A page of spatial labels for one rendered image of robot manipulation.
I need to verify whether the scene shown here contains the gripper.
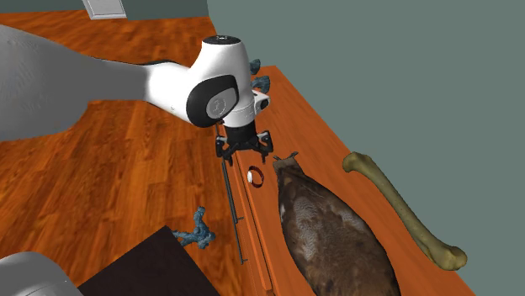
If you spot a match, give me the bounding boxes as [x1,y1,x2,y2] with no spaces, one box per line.
[215,122,275,167]

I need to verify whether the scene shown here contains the orange wooden chest of drawers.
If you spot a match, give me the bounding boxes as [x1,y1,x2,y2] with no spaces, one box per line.
[215,65,477,296]

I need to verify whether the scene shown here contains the blue-grey twisted figure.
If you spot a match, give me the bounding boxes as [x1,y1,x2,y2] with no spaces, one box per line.
[248,58,272,95]
[172,206,217,251]

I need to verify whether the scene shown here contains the brown feathered bird figure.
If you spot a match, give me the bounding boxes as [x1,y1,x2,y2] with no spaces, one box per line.
[272,151,403,296]

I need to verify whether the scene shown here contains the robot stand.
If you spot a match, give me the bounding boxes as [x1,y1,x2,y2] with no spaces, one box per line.
[77,225,223,296]

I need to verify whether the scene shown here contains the beige long bone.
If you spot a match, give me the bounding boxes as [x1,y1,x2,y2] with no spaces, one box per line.
[342,151,469,272]

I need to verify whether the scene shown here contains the white door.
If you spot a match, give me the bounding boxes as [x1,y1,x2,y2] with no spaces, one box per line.
[81,0,128,21]

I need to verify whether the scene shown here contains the red ring with white patch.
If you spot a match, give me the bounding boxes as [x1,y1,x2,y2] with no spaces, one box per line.
[247,165,266,189]

